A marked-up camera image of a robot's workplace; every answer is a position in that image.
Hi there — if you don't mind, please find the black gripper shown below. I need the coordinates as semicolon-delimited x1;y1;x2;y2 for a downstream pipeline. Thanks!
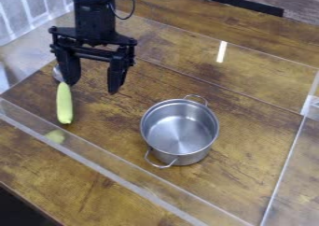
48;0;137;94

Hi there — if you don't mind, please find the stainless steel pot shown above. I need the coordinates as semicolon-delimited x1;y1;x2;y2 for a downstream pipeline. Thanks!
140;94;219;169

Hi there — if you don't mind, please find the black bar on table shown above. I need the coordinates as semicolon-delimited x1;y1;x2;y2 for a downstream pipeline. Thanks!
208;0;284;17

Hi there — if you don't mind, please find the clear acrylic barrier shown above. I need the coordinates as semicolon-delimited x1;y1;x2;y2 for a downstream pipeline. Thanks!
0;97;252;226

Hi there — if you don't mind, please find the black cable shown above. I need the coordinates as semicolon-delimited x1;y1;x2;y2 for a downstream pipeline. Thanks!
108;0;137;21

